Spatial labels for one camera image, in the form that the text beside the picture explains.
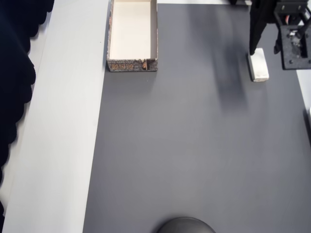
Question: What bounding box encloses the grey desk mat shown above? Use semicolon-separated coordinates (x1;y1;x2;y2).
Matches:
82;3;311;233

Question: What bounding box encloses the white rectangular eraser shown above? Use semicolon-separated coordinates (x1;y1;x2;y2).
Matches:
247;48;270;83

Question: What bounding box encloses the black round-base stand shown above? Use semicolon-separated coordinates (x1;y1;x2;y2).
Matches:
156;216;217;233

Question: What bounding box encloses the dark blue curtain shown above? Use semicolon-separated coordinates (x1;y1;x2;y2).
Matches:
0;0;59;219

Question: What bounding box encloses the black camera cable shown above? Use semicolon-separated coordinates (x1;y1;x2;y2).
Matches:
298;9;311;58

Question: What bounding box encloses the bark-patterned open cardboard box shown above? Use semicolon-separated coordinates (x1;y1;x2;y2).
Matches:
106;0;159;73

